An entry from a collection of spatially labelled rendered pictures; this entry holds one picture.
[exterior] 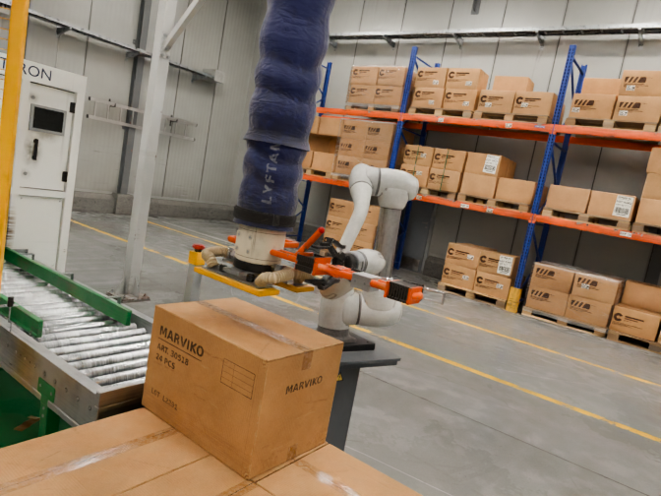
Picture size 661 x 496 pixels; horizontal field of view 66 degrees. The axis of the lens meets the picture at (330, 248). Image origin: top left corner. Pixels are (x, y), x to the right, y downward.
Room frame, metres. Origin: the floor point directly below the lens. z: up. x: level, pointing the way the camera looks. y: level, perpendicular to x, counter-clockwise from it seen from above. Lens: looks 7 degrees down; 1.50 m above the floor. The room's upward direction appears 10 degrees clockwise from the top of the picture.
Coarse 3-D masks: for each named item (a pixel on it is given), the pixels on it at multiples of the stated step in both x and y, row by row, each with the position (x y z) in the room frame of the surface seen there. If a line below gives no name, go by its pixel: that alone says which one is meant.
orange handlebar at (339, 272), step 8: (232, 240) 1.85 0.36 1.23; (288, 240) 2.06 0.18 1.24; (280, 256) 1.71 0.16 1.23; (288, 256) 1.69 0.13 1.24; (320, 264) 1.62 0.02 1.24; (328, 264) 1.65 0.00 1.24; (328, 272) 1.59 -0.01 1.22; (336, 272) 1.57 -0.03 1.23; (344, 272) 1.56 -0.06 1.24; (352, 272) 1.59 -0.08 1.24; (376, 280) 1.50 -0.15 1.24; (384, 280) 1.52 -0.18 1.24; (384, 288) 1.47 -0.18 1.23; (416, 296) 1.41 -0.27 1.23
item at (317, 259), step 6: (300, 252) 1.66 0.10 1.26; (306, 252) 1.69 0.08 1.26; (312, 252) 1.71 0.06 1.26; (300, 258) 1.64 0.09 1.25; (306, 258) 1.62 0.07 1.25; (312, 258) 1.61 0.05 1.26; (318, 258) 1.62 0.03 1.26; (324, 258) 1.64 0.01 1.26; (330, 258) 1.67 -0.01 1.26; (300, 264) 1.64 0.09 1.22; (306, 264) 1.63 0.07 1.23; (312, 264) 1.61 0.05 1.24; (324, 264) 1.65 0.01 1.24; (300, 270) 1.63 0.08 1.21; (306, 270) 1.62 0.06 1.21; (312, 270) 1.61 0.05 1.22; (318, 270) 1.62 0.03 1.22
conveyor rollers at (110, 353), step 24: (24, 288) 2.97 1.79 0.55; (48, 288) 3.08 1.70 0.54; (48, 312) 2.65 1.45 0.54; (72, 312) 2.76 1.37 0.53; (96, 312) 2.79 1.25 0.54; (48, 336) 2.32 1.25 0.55; (72, 336) 2.40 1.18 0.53; (96, 336) 2.43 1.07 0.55; (120, 336) 2.52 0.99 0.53; (144, 336) 2.54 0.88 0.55; (72, 360) 2.14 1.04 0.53; (96, 360) 2.15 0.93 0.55; (120, 360) 2.23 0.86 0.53; (144, 360) 2.24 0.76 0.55; (120, 384) 1.96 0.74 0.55
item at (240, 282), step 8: (224, 264) 1.78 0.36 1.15; (200, 272) 1.77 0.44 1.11; (208, 272) 1.75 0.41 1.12; (216, 272) 1.74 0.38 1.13; (224, 272) 1.77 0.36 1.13; (224, 280) 1.69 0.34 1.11; (232, 280) 1.68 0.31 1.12; (240, 280) 1.67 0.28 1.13; (248, 280) 1.68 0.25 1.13; (240, 288) 1.65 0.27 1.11; (248, 288) 1.63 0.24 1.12; (256, 288) 1.62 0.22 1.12; (264, 288) 1.64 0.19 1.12; (272, 288) 1.67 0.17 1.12
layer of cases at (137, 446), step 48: (96, 432) 1.59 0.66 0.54; (144, 432) 1.64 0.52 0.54; (0, 480) 1.28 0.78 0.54; (48, 480) 1.31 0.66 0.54; (96, 480) 1.35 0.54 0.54; (144, 480) 1.39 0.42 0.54; (192, 480) 1.43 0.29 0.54; (240, 480) 1.47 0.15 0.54; (288, 480) 1.52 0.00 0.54; (336, 480) 1.57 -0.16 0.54; (384, 480) 1.62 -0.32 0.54
